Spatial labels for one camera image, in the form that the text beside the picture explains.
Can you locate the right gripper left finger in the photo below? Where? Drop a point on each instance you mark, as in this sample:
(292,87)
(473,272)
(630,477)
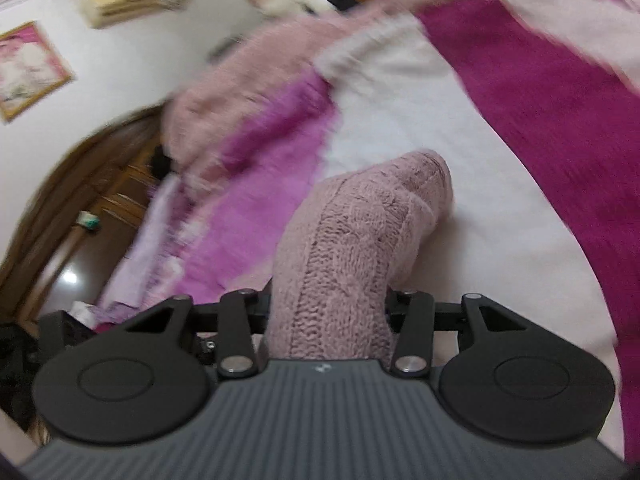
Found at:
(219,334)

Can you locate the pink knit sweater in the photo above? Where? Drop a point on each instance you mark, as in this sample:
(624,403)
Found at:
(353,238)

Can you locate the wall air conditioner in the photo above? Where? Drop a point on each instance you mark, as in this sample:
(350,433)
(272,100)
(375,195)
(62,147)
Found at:
(105,13)

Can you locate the wooden headboard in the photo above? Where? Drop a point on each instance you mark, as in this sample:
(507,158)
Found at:
(82,220)

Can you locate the magenta floral bedspread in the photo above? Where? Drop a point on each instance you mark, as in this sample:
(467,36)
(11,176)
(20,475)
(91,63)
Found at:
(534,107)

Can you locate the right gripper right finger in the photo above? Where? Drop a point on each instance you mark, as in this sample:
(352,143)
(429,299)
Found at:
(415,317)

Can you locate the framed pink picture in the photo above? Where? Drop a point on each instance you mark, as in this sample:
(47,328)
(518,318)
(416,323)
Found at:
(30,69)

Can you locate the pink rumpled quilt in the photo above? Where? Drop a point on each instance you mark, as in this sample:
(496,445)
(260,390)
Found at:
(214,104)

